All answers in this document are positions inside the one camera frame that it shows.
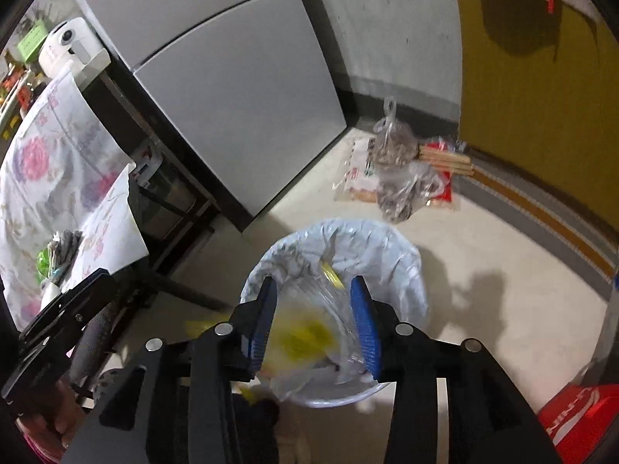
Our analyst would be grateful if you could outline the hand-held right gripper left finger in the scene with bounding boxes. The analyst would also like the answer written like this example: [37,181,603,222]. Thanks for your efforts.
[63,275,279,464]

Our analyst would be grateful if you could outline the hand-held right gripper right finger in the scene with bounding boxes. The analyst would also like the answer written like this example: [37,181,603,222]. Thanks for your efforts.
[349,275,564,464]

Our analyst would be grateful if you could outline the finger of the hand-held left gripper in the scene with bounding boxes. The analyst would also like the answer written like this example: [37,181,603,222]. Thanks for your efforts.
[18,268,118,350]

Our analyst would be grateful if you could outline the clear wrapper with yellow print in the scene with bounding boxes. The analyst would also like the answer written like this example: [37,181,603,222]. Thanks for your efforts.
[263,258,379,404]

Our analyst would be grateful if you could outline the round bin with blue liner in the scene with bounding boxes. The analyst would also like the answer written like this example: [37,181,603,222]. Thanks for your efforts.
[240,218,430,409]

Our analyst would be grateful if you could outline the person's left hand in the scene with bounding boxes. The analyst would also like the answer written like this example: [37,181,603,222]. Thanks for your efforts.
[23,381,92,451]

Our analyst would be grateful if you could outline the green packet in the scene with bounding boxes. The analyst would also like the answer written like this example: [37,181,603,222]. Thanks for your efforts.
[38,246,59,283]

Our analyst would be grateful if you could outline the grey rag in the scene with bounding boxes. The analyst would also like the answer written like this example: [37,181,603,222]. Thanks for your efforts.
[48,229,84,281]

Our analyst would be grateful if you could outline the grey cooking pot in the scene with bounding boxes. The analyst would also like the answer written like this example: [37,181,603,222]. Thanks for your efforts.
[130,150,197,237]

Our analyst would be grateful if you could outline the clear plastic bag dark contents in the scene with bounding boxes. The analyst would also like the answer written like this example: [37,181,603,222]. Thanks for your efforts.
[374,159,448,225]
[372,97,419,165]

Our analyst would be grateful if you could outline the floral tablecloth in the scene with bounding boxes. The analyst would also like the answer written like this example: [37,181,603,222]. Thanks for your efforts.
[0,65,150,344]

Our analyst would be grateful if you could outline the red plastic bag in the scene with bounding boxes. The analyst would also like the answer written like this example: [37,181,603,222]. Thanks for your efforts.
[423,138,460,211]

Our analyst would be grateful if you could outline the bundle of wooden sticks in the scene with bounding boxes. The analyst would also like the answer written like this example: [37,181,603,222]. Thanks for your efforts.
[417,144,475,178]

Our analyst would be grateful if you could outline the red bag with white print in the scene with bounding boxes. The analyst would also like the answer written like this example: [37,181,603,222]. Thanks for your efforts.
[538,384,619,464]

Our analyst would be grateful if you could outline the grey refrigerator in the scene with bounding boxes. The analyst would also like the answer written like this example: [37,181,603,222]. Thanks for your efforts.
[63,0,349,234]

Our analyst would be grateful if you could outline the white air fryer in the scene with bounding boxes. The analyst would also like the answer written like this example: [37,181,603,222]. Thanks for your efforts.
[38,17,112,80]

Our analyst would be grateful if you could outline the green box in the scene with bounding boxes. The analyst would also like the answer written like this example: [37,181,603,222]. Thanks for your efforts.
[17,24,49,59]

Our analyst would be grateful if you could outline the yellow door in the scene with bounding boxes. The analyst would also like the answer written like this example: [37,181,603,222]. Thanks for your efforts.
[455,0,619,281]

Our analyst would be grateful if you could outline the black table frame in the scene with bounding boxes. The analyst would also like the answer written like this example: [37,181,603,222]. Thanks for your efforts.
[80,65,233,311]

